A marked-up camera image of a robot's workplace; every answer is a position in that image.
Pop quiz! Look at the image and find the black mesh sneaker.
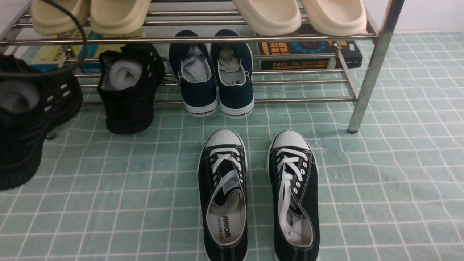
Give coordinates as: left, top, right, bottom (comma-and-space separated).
0, 72, 83, 191
97, 43, 166, 135

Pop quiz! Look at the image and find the beige slipper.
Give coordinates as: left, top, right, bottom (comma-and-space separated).
30, 0, 91, 36
90, 0, 151, 35

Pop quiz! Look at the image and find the far right cream slipper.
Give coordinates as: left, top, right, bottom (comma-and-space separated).
299, 0, 367, 36

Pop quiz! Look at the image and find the left black canvas sneaker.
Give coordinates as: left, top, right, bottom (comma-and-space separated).
197, 128, 248, 261

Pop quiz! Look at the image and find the left navy slip-on shoe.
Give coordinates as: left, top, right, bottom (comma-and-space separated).
166, 43, 219, 117

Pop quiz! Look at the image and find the black box orange text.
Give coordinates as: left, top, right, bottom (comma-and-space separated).
255, 24, 363, 71

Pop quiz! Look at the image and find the navy slip-on shoe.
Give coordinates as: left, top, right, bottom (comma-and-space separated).
208, 43, 255, 119
166, 43, 219, 117

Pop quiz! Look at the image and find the right navy slip-on shoe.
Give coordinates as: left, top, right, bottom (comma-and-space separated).
208, 43, 255, 119

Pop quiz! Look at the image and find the black canvas sneaker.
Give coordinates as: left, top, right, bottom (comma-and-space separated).
266, 129, 320, 261
197, 128, 248, 261

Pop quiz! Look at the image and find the far left beige slipper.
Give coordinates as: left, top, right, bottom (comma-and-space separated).
30, 0, 91, 36

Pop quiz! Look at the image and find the steel shoe rack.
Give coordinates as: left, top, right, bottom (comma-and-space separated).
1, 0, 404, 134

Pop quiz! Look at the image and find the cream slipper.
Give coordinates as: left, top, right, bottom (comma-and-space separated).
232, 0, 302, 36
299, 0, 367, 36

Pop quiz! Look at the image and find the black cable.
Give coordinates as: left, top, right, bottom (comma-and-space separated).
0, 0, 88, 79

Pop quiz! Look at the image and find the right black canvas sneaker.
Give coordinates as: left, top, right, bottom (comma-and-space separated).
266, 129, 320, 261

